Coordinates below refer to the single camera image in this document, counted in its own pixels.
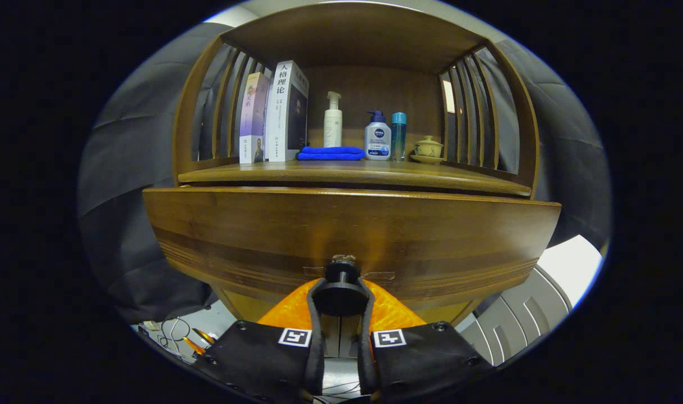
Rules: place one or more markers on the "purple book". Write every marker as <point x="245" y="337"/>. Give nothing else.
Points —
<point x="254" y="112"/>

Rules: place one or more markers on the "black backdrop cloth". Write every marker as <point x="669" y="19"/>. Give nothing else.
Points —
<point x="128" y="196"/>

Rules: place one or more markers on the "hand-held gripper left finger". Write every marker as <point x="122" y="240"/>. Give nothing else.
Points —
<point x="316" y="365"/>

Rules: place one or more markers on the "yellow lidded ceramic teacup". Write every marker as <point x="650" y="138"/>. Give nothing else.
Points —
<point x="428" y="148"/>

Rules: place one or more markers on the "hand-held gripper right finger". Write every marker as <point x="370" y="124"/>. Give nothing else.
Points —
<point x="367" y="365"/>

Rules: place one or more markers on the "white board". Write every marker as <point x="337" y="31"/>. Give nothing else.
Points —
<point x="571" y="264"/>

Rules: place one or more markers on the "blue folded cloth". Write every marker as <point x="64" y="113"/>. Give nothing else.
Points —
<point x="330" y="152"/>

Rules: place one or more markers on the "white book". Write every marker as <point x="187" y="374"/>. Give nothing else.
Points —
<point x="280" y="123"/>

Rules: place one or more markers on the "black round drawer knob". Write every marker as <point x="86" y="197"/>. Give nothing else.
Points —
<point x="341" y="297"/>

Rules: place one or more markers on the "brown wooden countertop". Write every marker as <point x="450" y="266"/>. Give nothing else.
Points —
<point x="347" y="171"/>

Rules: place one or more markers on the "white bottle with blue cap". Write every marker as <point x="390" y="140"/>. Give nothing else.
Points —
<point x="378" y="140"/>

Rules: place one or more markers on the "brown wooden drawer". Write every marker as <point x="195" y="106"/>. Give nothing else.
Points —
<point x="347" y="224"/>

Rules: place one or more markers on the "white pump bottle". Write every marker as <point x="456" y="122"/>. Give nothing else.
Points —
<point x="333" y="126"/>

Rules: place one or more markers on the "brown wooden cabinet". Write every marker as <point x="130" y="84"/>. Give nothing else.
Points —
<point x="364" y="84"/>

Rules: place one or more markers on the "grey slotted plastic panel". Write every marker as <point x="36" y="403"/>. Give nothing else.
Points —
<point x="515" y="325"/>

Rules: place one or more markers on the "teal bottle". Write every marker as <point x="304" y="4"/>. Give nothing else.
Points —
<point x="398" y="137"/>

